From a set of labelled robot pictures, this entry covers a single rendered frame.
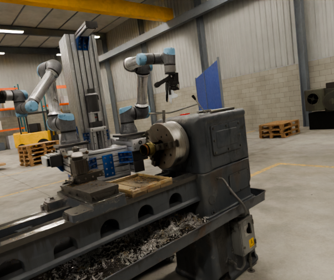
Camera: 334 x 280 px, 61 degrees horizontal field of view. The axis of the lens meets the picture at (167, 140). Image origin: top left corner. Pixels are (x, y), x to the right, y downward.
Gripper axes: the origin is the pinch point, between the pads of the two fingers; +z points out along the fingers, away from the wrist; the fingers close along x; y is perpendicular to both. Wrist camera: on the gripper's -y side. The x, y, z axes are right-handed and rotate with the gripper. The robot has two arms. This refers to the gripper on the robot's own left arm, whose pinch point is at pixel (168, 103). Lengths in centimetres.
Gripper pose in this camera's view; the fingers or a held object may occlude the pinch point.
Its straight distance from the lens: 189.6
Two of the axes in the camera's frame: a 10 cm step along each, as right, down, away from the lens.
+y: 9.8, -0.8, 1.7
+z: 0.4, 9.8, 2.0
